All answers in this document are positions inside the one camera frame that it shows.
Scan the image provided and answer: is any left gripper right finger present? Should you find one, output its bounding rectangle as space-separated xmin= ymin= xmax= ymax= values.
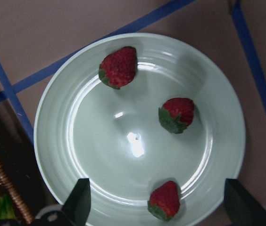
xmin=224 ymin=178 xmax=265 ymax=226

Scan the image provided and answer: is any light green plate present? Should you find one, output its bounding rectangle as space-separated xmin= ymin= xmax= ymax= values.
xmin=34 ymin=33 xmax=245 ymax=226

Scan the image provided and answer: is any brown paper table cover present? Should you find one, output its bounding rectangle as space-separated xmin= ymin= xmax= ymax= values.
xmin=0 ymin=0 xmax=266 ymax=226

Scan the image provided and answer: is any strawberry with green top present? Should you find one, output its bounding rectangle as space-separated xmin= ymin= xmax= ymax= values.
xmin=158 ymin=97 xmax=195 ymax=134

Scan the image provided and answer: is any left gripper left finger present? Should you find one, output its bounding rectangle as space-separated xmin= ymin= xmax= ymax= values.
xmin=62 ymin=178 xmax=91 ymax=226

